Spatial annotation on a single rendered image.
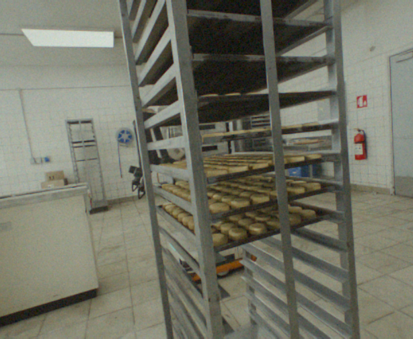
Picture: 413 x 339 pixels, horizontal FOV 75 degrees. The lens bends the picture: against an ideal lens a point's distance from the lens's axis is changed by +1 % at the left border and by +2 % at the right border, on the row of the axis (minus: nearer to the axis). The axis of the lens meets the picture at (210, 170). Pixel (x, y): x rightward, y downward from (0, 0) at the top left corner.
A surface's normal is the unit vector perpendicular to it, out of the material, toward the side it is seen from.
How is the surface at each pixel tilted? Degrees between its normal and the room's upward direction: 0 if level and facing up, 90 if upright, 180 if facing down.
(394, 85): 90
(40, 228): 90
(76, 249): 90
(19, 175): 90
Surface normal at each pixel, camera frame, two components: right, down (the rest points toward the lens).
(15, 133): 0.34, 0.06
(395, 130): -0.93, 0.15
